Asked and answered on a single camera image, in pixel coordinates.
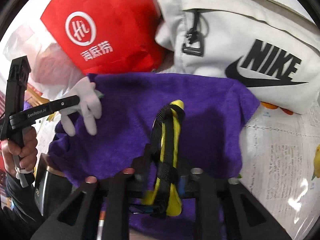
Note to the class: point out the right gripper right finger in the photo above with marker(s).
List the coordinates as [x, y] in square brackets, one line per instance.
[225, 210]

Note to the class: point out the person's left hand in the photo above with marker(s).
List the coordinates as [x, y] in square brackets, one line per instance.
[27, 154]

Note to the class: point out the white Miniso plastic bag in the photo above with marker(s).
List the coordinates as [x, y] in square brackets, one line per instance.
[52, 71]

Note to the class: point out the dark green tea tin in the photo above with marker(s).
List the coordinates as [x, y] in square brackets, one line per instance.
[52, 187]

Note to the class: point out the red Haidilao paper bag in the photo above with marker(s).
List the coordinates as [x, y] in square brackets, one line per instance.
[106, 36]

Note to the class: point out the white cotton glove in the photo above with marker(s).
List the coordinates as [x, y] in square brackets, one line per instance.
[89, 107]

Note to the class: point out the purple towel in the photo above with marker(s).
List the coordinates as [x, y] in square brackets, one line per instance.
[160, 129]

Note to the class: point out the grey Nike pouch bag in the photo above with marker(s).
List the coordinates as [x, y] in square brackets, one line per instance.
[270, 46]

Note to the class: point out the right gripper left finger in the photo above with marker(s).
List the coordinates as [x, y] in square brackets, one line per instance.
[78, 217]

